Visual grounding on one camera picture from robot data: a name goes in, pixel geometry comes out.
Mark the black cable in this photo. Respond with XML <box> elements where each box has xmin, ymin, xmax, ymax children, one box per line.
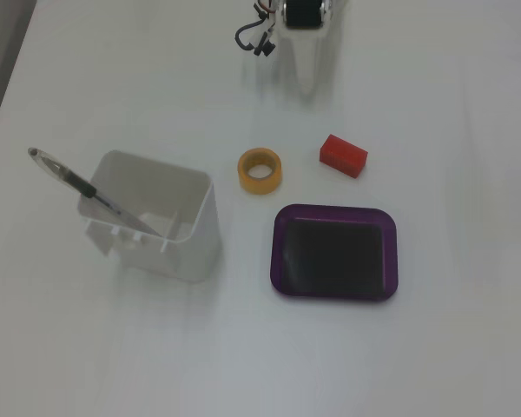
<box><xmin>234</xmin><ymin>19</ymin><xmax>271</xmax><ymax>51</ymax></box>

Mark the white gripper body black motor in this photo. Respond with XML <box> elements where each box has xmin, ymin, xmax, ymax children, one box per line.
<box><xmin>281</xmin><ymin>0</ymin><xmax>333</xmax><ymax>34</ymax></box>

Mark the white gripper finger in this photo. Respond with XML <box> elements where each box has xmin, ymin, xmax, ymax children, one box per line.
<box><xmin>280</xmin><ymin>30</ymin><xmax>327</xmax><ymax>95</ymax></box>

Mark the red rectangular block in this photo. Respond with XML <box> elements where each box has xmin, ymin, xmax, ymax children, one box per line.
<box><xmin>318</xmin><ymin>133</ymin><xmax>370</xmax><ymax>180</ymax></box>

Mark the white plastic pen holder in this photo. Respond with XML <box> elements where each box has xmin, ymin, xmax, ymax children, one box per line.
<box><xmin>76</xmin><ymin>149</ymin><xmax>224</xmax><ymax>284</ymax></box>

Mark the black clear ballpoint pen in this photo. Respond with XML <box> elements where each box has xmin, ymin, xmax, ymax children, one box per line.
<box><xmin>27</xmin><ymin>146</ymin><xmax>164</xmax><ymax>238</ymax></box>

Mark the yellow masking tape roll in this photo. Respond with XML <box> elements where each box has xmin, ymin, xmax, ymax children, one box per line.
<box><xmin>236</xmin><ymin>147</ymin><xmax>284</xmax><ymax>195</ymax></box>

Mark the small black knob plug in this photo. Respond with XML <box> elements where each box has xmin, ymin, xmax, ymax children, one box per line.
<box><xmin>254</xmin><ymin>36</ymin><xmax>276</xmax><ymax>57</ymax></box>

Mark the purple metal tray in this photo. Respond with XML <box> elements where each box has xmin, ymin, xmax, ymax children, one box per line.
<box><xmin>269</xmin><ymin>202</ymin><xmax>399</xmax><ymax>304</ymax></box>

